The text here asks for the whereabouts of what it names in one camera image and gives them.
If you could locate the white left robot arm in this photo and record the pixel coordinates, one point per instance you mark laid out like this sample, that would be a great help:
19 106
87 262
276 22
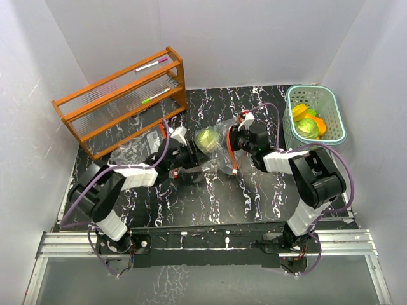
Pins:
98 189

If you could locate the green fake cabbage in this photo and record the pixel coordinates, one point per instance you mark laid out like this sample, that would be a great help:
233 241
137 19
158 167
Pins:
307 128
207 140

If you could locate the green capped white marker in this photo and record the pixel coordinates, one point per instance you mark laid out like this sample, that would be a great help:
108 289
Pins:
145 101

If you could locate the yellow fake fruit piece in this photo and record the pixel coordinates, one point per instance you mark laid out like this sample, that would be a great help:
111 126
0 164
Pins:
299 112

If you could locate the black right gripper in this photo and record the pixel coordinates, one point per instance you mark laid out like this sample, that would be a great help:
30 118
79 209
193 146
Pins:
234 134

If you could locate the clear zip bag red seal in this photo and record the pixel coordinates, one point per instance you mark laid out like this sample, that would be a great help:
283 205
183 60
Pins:
137 159

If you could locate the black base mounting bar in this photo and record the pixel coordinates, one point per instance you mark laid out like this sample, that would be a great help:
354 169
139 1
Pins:
214 245

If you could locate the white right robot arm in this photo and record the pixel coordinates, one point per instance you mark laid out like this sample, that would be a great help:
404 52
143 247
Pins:
318 180

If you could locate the orange fake fruit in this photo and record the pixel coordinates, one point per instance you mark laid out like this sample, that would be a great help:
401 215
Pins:
322 128

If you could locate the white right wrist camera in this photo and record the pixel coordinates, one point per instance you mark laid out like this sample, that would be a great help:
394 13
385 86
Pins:
246 118

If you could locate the pink capped white marker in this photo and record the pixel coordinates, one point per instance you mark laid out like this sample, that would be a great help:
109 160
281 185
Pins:
151 64

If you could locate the teal plastic basket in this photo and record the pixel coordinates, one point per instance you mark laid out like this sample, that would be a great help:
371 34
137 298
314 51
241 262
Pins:
323 101

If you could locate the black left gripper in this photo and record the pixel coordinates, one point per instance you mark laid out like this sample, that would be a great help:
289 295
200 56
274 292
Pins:
195 157

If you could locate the orange wooden shelf rack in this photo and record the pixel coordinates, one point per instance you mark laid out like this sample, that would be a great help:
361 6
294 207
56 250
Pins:
109 112

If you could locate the aluminium frame rail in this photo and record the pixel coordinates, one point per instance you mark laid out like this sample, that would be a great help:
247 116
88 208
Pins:
206 268

